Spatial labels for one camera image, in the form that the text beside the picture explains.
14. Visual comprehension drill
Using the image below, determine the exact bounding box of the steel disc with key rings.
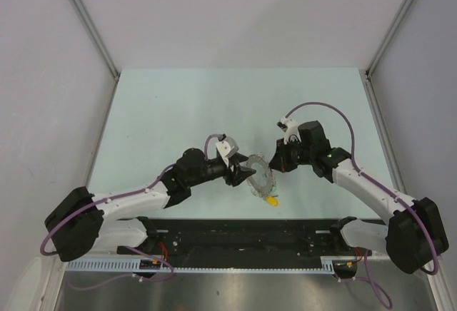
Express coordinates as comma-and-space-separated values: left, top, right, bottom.
245, 154, 276, 200

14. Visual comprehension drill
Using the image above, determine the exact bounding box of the aluminium rail right side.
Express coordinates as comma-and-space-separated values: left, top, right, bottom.
360, 71, 407, 193

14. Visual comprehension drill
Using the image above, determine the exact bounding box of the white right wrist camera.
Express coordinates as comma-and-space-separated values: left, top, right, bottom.
277, 117, 300, 145

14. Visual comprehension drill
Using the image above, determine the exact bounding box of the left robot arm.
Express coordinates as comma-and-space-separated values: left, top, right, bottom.
40, 148, 256, 262

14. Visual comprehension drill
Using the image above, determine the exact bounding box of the yellow tag key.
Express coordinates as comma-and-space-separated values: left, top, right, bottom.
266, 196, 279, 207

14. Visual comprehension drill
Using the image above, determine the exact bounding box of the white slotted cable duct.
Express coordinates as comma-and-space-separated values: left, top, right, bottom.
66, 256, 338, 275

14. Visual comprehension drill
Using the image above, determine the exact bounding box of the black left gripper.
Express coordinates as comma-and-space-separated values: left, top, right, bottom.
187, 152, 255, 187

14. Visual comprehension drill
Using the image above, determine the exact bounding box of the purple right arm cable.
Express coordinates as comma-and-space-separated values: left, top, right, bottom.
281, 101, 441, 275

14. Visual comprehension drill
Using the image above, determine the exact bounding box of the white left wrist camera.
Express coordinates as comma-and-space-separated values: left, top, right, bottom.
216, 134, 238, 167

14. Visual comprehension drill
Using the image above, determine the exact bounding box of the aluminium frame post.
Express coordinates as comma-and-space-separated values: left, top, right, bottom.
69, 0, 120, 82
365, 0, 416, 79

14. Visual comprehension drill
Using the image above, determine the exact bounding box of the right aluminium frame post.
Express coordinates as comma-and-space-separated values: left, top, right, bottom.
365, 0, 416, 79

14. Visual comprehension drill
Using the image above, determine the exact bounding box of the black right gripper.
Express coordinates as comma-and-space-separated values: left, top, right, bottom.
268, 136, 314, 173

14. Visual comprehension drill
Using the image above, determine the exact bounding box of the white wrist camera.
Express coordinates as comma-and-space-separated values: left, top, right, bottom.
277, 117, 300, 145
216, 134, 238, 167

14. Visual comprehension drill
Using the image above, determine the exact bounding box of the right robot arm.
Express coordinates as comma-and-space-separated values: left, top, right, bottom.
268, 118, 449, 274

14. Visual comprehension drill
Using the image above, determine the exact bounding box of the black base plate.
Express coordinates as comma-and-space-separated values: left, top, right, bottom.
137, 218, 366, 270

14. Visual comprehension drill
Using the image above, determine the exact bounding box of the left aluminium frame post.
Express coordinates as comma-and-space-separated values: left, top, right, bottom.
69, 0, 120, 82

